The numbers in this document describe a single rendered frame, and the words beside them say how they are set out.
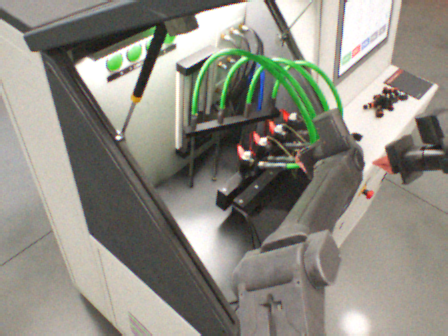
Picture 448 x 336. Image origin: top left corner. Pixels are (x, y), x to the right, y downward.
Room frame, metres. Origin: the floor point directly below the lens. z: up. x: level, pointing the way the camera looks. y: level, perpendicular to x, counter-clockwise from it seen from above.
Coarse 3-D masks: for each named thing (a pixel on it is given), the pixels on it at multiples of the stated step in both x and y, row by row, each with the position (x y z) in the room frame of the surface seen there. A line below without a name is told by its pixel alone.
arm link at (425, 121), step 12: (444, 108) 0.69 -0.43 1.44; (420, 120) 0.67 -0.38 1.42; (432, 120) 0.66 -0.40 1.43; (444, 120) 0.65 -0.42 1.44; (420, 132) 0.67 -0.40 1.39; (432, 132) 0.65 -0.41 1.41; (444, 132) 0.64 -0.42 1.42; (444, 144) 0.62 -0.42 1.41; (444, 156) 0.60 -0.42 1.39; (444, 168) 0.59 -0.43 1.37
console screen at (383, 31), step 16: (352, 0) 1.30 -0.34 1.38; (368, 0) 1.40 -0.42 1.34; (384, 0) 1.52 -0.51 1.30; (352, 16) 1.31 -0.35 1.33; (368, 16) 1.41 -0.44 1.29; (384, 16) 1.53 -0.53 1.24; (352, 32) 1.31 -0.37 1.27; (368, 32) 1.42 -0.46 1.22; (384, 32) 1.54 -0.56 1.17; (336, 48) 1.22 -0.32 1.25; (352, 48) 1.31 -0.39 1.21; (368, 48) 1.42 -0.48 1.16; (336, 64) 1.22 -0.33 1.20; (352, 64) 1.32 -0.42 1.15; (336, 80) 1.22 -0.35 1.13
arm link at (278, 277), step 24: (240, 264) 0.23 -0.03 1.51; (264, 264) 0.22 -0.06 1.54; (288, 264) 0.22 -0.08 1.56; (240, 288) 0.20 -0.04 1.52; (264, 288) 0.20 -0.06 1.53; (288, 288) 0.19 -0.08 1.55; (312, 288) 0.20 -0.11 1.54; (240, 312) 0.18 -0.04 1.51; (264, 312) 0.18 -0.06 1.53; (288, 312) 0.17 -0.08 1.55; (312, 312) 0.18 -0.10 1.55
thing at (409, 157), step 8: (408, 136) 0.72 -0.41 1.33; (392, 144) 0.69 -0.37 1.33; (400, 144) 0.70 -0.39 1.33; (408, 144) 0.71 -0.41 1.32; (400, 152) 0.68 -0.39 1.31; (408, 152) 0.67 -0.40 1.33; (416, 152) 0.66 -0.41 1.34; (400, 160) 0.67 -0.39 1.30; (408, 160) 0.66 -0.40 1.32; (416, 160) 0.65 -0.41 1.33; (400, 168) 0.66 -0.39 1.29; (408, 168) 0.65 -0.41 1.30; (416, 168) 0.64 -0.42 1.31; (424, 168) 0.63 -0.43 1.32; (408, 176) 0.65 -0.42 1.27; (416, 176) 0.66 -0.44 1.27
